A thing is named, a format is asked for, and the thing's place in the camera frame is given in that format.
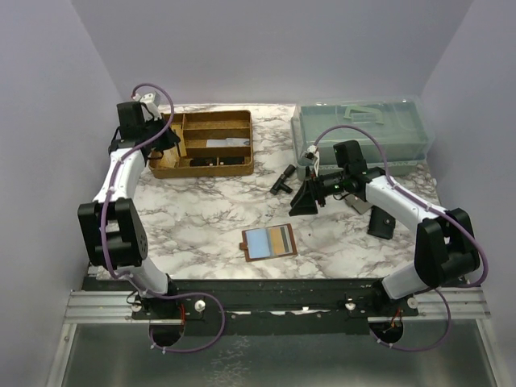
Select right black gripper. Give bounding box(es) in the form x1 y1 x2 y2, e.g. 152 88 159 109
289 167 349 216

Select striped gold credit card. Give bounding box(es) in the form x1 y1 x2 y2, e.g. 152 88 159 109
171 123 187 157

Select brown leather card holder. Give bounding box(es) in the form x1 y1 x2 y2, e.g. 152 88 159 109
239 223 298 262

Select blue credit card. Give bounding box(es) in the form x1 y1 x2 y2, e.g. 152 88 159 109
245 228 272 260

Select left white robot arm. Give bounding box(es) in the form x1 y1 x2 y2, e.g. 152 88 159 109
77 94 185 319

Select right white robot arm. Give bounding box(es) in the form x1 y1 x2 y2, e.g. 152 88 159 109
289 140 481 316

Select grey card wallet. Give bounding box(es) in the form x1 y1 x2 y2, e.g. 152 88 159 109
345 195 372 214

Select white card in tray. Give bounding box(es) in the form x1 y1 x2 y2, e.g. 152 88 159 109
206 138 251 148

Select black T-shaped pipe fitting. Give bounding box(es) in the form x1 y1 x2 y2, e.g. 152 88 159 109
269 164 296 195

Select black item in tray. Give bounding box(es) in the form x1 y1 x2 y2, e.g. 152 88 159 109
189 156 245 167

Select brown cork organizer tray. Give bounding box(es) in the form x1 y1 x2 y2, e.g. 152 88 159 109
148 110 254 179

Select black snap wallet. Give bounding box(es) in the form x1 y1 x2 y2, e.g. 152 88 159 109
368 206 396 240

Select clear lidded plastic box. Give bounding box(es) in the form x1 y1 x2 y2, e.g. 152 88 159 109
291 97 435 181

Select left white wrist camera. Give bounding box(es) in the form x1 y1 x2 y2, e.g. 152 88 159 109
133 92 161 120

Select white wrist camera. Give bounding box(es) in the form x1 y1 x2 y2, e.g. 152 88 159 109
133 92 161 120
303 145 320 177

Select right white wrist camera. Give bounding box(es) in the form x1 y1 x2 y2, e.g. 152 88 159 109
303 145 320 177

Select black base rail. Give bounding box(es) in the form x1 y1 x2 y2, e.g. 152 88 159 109
66 279 418 341

